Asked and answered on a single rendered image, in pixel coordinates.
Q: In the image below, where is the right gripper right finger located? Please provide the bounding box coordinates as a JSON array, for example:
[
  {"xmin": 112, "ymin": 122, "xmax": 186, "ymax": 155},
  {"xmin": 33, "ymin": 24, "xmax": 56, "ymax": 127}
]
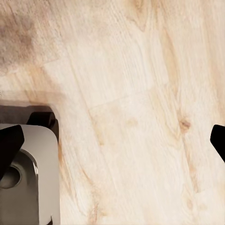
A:
[{"xmin": 210, "ymin": 125, "xmax": 225, "ymax": 162}]

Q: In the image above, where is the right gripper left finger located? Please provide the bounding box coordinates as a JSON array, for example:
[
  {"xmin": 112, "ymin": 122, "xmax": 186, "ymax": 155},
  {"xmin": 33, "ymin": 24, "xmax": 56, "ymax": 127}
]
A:
[{"xmin": 0, "ymin": 125, "xmax": 24, "ymax": 181}]

